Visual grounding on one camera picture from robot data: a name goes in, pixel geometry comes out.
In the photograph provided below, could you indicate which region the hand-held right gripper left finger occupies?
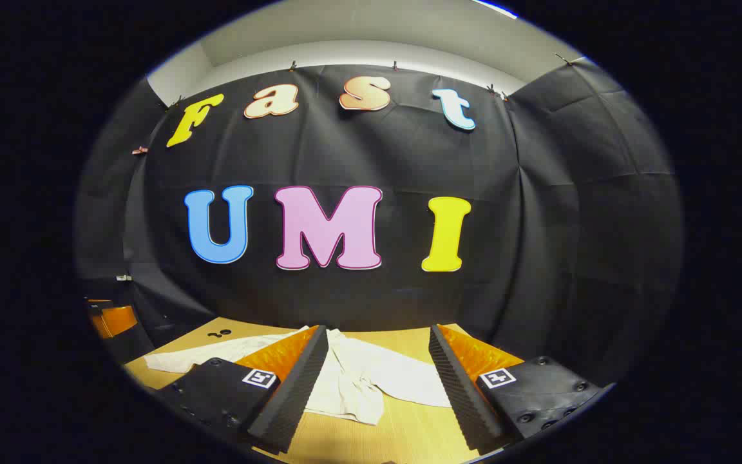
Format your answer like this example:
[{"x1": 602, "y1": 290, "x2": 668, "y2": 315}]
[{"x1": 155, "y1": 324, "x2": 330, "y2": 454}]

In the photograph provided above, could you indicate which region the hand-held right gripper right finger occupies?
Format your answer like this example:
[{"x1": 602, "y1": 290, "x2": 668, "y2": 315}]
[{"x1": 428, "y1": 324, "x2": 604, "y2": 452}]

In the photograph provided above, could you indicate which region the white long-sleeved garment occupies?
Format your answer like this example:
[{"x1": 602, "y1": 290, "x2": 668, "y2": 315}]
[{"x1": 144, "y1": 325, "x2": 454, "y2": 426}]

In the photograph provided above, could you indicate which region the black backdrop cloth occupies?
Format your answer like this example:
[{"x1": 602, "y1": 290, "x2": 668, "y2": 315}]
[{"x1": 75, "y1": 57, "x2": 686, "y2": 387}]

